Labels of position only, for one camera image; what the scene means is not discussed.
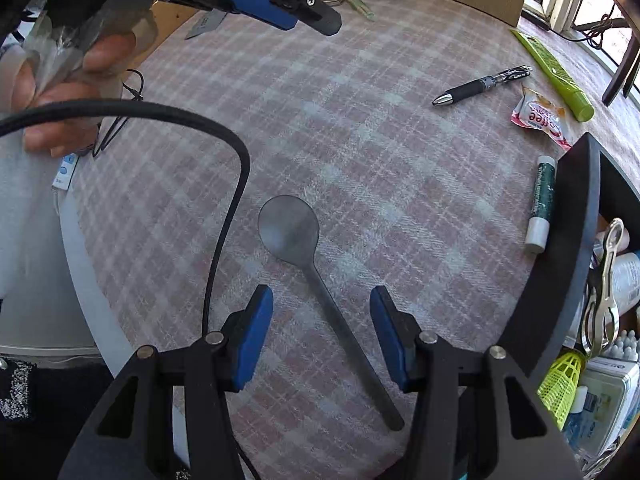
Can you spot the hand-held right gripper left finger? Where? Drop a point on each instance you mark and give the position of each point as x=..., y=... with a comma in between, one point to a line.
x=255, y=335

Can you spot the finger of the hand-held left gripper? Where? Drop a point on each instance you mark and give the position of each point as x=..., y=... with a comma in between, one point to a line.
x=265, y=7

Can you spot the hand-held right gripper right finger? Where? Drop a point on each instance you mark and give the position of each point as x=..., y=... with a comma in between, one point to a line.
x=387, y=335

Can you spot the grey metal spoon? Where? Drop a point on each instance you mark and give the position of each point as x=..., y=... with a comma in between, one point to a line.
x=287, y=230

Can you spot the black tray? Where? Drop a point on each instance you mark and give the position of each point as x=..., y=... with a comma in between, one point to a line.
x=570, y=240

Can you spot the pink plaid clothed desktop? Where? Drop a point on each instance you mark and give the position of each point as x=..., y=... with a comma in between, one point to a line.
x=375, y=185

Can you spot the person's left hand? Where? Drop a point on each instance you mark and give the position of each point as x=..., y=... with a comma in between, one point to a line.
x=65, y=105

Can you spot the wooden slatted panel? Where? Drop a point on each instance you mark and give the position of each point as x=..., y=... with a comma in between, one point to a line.
x=170, y=15

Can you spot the grey foil sachet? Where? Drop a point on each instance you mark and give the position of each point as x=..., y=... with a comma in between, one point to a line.
x=207, y=25

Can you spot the clear green pen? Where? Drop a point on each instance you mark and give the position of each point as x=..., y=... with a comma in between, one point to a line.
x=357, y=5

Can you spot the green shuttlecock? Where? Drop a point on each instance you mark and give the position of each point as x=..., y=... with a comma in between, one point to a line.
x=562, y=385

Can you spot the green white glue stick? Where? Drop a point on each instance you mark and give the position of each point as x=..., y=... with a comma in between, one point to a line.
x=542, y=195

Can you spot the black pen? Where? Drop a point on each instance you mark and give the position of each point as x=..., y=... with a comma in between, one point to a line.
x=470, y=89

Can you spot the silver power bank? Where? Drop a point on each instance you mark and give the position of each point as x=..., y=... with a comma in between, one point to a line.
x=600, y=400

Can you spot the metal clamp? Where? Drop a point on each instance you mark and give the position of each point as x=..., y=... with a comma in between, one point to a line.
x=607, y=260

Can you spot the white vial pack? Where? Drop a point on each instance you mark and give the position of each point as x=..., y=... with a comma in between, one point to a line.
x=627, y=346

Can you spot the person's dark speckled garment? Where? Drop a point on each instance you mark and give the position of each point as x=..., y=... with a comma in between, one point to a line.
x=30, y=435

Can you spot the white bottle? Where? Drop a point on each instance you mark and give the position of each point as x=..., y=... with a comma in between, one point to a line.
x=630, y=280

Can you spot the red white creamer packet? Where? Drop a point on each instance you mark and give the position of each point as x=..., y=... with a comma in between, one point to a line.
x=537, y=115

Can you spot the green tube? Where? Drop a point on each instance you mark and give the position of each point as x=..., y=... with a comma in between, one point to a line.
x=555, y=75

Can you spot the black tripod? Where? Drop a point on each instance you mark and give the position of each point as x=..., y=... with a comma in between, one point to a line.
x=620, y=72

